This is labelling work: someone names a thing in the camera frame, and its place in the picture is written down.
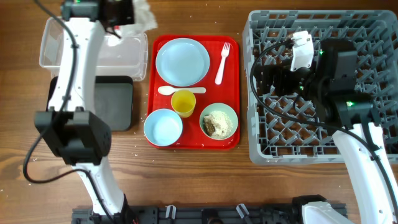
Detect green bowl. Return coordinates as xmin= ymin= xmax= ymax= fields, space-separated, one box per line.
xmin=199 ymin=103 xmax=239 ymax=141

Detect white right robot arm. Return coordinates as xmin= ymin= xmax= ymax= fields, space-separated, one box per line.
xmin=249 ymin=38 xmax=397 ymax=223

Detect clear plastic waste bin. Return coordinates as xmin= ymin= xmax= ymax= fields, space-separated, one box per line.
xmin=39 ymin=18 xmax=148 ymax=82

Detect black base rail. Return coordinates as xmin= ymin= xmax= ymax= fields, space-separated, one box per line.
xmin=71 ymin=204 xmax=299 ymax=224

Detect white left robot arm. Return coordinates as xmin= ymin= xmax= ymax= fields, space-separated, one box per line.
xmin=22 ymin=1 xmax=138 ymax=223

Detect rice and food leftovers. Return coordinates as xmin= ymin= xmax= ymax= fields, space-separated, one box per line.
xmin=203 ymin=111 xmax=233 ymax=140

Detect light blue bowl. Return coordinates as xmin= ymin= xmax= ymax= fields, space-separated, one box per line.
xmin=144 ymin=109 xmax=183 ymax=147

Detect large light blue plate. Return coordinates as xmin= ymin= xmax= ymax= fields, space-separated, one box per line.
xmin=155 ymin=38 xmax=210 ymax=87

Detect cream plastic spoon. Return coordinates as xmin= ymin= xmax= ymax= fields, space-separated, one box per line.
xmin=157 ymin=85 xmax=207 ymax=96

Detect grey dishwasher rack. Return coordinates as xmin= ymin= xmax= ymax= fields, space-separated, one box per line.
xmin=243 ymin=10 xmax=397 ymax=165

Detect white plastic fork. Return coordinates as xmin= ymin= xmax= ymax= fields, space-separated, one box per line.
xmin=215 ymin=42 xmax=231 ymax=85

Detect white paper napkin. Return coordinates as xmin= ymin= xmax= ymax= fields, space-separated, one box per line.
xmin=106 ymin=0 xmax=157 ymax=47

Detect red plastic tray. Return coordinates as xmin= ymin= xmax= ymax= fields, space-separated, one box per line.
xmin=147 ymin=34 xmax=240 ymax=151

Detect black waste tray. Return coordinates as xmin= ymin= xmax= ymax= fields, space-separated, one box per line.
xmin=47 ymin=74 xmax=134 ymax=134

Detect yellow plastic cup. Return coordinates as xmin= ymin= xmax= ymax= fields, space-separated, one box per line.
xmin=171 ymin=90 xmax=197 ymax=118

